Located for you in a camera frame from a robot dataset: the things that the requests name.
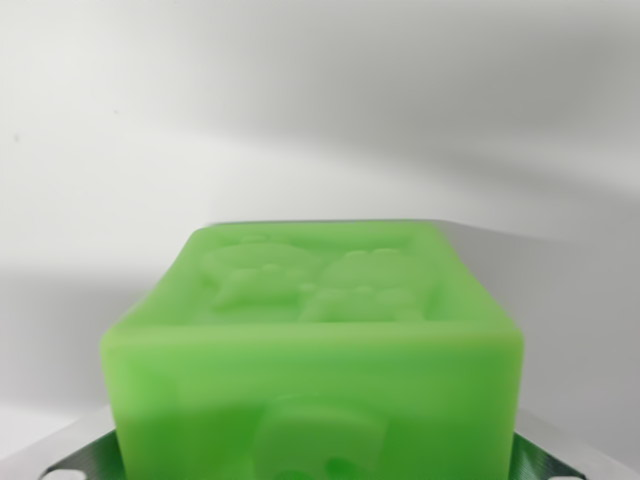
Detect green embossed cube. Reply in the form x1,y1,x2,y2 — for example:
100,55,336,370
97,220,526,480

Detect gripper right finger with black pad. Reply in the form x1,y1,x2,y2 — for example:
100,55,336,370
508,403,640,480

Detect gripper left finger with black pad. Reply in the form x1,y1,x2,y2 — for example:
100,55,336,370
0,403,125,480

